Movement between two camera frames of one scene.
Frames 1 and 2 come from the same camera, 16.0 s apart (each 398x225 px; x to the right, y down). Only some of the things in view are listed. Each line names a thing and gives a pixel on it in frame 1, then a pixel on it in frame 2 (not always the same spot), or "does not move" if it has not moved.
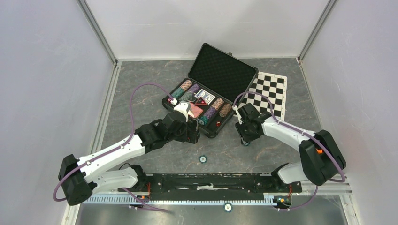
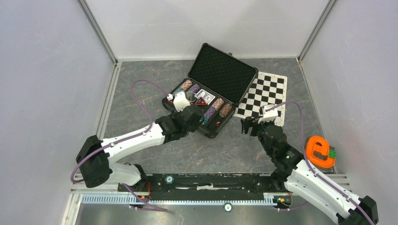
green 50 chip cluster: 202,159 -> 169,179
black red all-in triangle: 200,101 does not move
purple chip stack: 210,113 does not move
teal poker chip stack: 177,93 does not move
